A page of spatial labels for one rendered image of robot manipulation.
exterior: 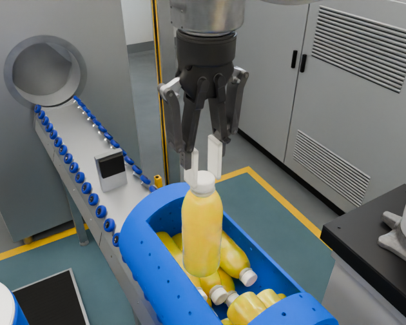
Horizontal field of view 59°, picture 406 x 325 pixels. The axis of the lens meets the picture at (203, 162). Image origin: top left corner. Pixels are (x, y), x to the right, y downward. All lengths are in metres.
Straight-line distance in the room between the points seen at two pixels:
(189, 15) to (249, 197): 2.41
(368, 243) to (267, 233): 1.48
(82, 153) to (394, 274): 1.25
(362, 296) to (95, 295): 1.53
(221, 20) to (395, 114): 1.82
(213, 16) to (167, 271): 0.54
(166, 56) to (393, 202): 0.94
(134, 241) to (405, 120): 1.64
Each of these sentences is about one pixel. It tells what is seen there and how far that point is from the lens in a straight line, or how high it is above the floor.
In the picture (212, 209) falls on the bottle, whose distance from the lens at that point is 0.59.
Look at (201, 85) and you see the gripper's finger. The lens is 0.47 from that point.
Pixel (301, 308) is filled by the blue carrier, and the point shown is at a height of 1.23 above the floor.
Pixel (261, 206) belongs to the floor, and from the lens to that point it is 2.71.
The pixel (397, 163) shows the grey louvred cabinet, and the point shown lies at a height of 0.65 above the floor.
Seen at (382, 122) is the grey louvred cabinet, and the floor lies 0.83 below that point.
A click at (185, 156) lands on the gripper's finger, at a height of 1.52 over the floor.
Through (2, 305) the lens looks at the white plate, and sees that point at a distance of 1.04.
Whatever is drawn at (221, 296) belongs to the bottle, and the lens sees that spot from 0.89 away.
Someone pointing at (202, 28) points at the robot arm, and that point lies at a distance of 0.43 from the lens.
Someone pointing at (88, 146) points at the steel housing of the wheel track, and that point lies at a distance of 1.71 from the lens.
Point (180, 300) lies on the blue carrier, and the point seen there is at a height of 1.18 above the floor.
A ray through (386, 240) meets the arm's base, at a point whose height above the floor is 1.08.
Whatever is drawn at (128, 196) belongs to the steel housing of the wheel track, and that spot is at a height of 0.93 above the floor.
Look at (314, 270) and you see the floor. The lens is 2.39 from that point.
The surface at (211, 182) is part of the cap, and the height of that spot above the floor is 1.46.
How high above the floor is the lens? 1.82
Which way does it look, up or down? 36 degrees down
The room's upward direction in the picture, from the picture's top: straight up
